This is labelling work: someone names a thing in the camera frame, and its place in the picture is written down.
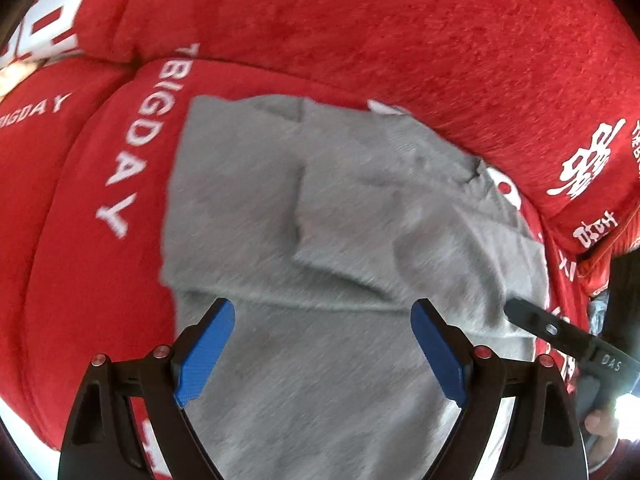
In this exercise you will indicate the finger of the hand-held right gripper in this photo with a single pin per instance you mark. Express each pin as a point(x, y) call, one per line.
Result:
point(542, 326)

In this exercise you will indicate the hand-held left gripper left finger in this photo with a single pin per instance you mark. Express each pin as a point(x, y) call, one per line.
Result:
point(205, 350)

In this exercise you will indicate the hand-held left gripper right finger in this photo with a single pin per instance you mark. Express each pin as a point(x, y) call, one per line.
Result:
point(440, 355)

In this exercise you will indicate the grey knit garment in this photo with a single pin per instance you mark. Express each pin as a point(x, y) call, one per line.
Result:
point(325, 210)

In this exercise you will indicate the person's right hand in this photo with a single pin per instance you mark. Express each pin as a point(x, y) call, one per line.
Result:
point(601, 422)

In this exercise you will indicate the red sofa back cushion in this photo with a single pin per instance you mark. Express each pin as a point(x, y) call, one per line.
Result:
point(50, 10)
point(400, 35)

